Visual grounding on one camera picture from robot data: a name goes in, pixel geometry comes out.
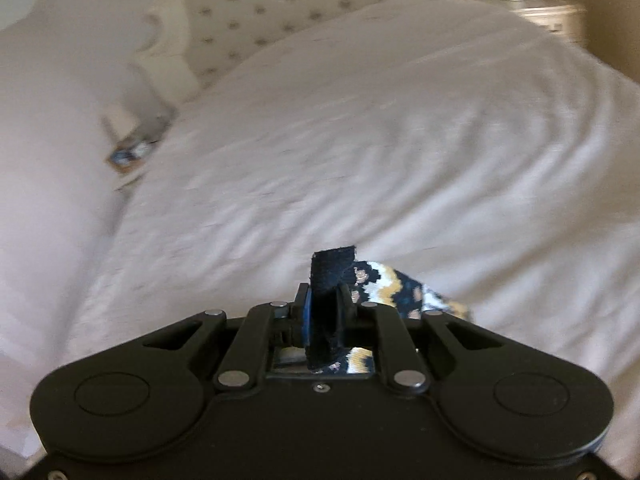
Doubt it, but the navy yellow patterned knit sweater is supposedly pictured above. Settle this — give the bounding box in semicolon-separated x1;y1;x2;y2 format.
278;245;474;376

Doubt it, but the white bed duvet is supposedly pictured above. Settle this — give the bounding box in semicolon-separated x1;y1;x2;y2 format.
63;0;639;476

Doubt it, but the white pillow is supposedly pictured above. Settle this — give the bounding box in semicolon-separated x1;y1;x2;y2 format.
1;0;169;465

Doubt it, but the white bedside table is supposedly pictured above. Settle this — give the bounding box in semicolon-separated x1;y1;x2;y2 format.
506;0;588;47

